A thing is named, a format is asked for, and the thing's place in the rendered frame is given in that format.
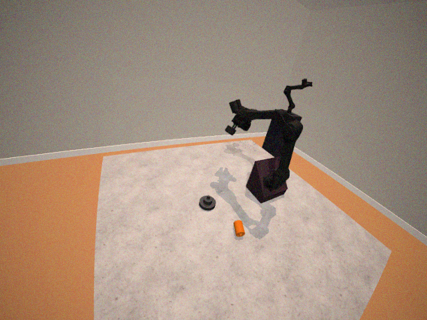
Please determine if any orange knob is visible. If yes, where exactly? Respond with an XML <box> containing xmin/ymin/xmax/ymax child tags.
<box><xmin>234</xmin><ymin>220</ymin><xmax>245</xmax><ymax>237</ymax></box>

